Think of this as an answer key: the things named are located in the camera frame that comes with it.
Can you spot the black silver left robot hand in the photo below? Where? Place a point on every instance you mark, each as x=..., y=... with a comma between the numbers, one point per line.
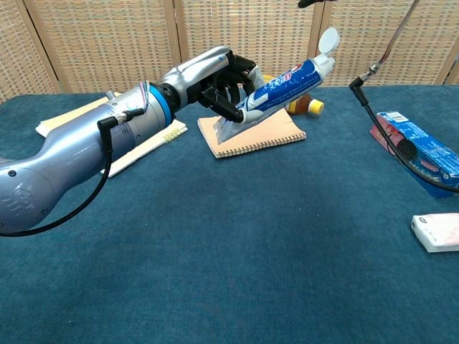
x=201, y=71

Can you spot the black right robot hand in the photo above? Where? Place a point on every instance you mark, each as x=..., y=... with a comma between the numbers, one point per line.
x=310, y=3

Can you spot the blue white toothpaste tube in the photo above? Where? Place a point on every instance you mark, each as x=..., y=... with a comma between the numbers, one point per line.
x=287, y=86

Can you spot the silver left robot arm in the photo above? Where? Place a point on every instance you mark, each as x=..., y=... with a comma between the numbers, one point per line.
x=64, y=157

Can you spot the yellow tea bottle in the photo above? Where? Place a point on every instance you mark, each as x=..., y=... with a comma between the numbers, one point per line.
x=315, y=106

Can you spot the tan spiral notebook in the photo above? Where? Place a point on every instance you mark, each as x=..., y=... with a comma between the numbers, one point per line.
x=269, y=138

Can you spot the woven wooden folding screen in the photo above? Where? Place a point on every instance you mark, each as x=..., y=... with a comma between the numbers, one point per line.
x=107, y=43

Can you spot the yellow spiral notebook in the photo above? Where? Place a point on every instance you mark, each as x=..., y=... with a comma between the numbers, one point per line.
x=71, y=114

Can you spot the blue cookie box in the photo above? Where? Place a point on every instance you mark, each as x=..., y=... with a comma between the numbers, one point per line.
x=434, y=150

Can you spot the teal table cloth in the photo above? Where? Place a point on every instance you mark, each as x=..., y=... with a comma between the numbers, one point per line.
x=229, y=268

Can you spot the pink white tissue pack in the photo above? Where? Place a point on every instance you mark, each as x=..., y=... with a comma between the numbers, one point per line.
x=437, y=233

